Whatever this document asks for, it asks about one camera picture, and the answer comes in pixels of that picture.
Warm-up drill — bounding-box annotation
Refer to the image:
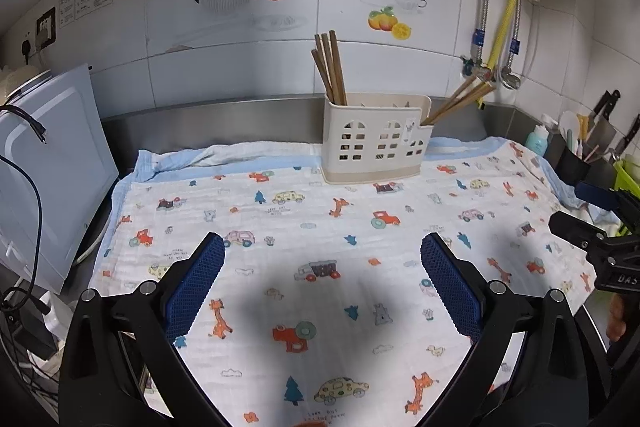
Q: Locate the white appliance lid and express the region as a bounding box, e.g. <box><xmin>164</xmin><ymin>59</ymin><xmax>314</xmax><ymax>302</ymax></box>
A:
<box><xmin>0</xmin><ymin>66</ymin><xmax>53</xmax><ymax>105</ymax></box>

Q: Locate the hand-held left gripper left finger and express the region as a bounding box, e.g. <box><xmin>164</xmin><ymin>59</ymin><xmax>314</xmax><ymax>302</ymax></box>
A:
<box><xmin>57</xmin><ymin>232</ymin><xmax>226</xmax><ymax>427</ymax></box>

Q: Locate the bunch of wooden chopsticks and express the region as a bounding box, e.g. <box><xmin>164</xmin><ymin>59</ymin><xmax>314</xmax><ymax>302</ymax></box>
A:
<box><xmin>311</xmin><ymin>32</ymin><xmax>497</xmax><ymax>128</ymax></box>

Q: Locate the steel cleaver black handle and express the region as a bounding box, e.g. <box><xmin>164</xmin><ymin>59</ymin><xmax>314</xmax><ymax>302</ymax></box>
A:
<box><xmin>582</xmin><ymin>89</ymin><xmax>622</xmax><ymax>152</ymax></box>

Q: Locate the cartoon printed white blanket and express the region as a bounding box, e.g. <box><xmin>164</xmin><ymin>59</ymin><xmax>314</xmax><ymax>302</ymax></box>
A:
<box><xmin>89</xmin><ymin>136</ymin><xmax>621</xmax><ymax>427</ymax></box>

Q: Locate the white spatula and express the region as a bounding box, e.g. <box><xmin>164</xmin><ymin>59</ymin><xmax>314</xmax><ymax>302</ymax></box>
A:
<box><xmin>559</xmin><ymin>110</ymin><xmax>581</xmax><ymax>142</ymax></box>

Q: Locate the black cable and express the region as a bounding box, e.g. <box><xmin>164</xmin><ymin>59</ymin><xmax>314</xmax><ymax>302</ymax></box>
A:
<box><xmin>0</xmin><ymin>104</ymin><xmax>48</xmax><ymax>313</ymax></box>

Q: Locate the green plastic dish rack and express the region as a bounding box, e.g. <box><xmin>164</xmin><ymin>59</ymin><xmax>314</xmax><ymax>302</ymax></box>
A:
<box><xmin>612</xmin><ymin>159</ymin><xmax>640</xmax><ymax>200</ymax></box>

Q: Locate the white microwave oven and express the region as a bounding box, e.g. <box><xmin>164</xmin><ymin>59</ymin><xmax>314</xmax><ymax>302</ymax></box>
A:
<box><xmin>0</xmin><ymin>63</ymin><xmax>120</xmax><ymax>295</ymax></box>

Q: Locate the metal pipe valve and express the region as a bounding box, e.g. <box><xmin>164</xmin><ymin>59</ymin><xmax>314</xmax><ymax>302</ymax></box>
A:
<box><xmin>499</xmin><ymin>66</ymin><xmax>524</xmax><ymax>90</ymax></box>

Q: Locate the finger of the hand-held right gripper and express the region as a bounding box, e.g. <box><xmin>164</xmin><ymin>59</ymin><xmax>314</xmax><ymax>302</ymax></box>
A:
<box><xmin>575</xmin><ymin>181</ymin><xmax>626</xmax><ymax>212</ymax></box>
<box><xmin>548</xmin><ymin>210</ymin><xmax>608</xmax><ymax>250</ymax></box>

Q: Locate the blue soap pump bottle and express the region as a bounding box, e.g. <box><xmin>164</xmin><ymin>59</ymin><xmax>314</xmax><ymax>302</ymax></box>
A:
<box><xmin>525</xmin><ymin>116</ymin><xmax>558</xmax><ymax>156</ymax></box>

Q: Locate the yellow gas hose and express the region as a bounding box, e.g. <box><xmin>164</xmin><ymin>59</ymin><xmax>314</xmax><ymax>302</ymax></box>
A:
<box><xmin>477</xmin><ymin>0</ymin><xmax>532</xmax><ymax>110</ymax></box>

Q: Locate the beige plastic chopstick holder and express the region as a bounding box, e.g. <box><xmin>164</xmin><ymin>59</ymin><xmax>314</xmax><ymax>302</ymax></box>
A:
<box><xmin>321</xmin><ymin>93</ymin><xmax>432</xmax><ymax>185</ymax></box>

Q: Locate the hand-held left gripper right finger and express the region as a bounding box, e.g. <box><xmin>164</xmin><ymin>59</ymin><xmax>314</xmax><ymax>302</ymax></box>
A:
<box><xmin>420</xmin><ymin>233</ymin><xmax>613</xmax><ymax>427</ymax></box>

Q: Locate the black wall socket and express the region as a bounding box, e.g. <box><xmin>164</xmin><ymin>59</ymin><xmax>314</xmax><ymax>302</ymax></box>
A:
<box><xmin>36</xmin><ymin>7</ymin><xmax>57</xmax><ymax>49</ymax></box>

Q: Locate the black handle kitchen knife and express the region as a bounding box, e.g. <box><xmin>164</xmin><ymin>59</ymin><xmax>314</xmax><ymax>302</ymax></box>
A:
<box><xmin>607</xmin><ymin>117</ymin><xmax>640</xmax><ymax>158</ymax></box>

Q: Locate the black utensil cup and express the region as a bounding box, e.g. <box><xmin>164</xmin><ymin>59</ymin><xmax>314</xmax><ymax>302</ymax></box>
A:
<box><xmin>556</xmin><ymin>146</ymin><xmax>596</xmax><ymax>185</ymax></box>

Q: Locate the person's right hand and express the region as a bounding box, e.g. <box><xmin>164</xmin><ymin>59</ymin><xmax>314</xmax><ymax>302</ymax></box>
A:
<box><xmin>606</xmin><ymin>292</ymin><xmax>632</xmax><ymax>343</ymax></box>

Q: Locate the black power adapter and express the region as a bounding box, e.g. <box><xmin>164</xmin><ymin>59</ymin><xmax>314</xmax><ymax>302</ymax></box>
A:
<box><xmin>12</xmin><ymin>312</ymin><xmax>58</xmax><ymax>360</ymax></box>

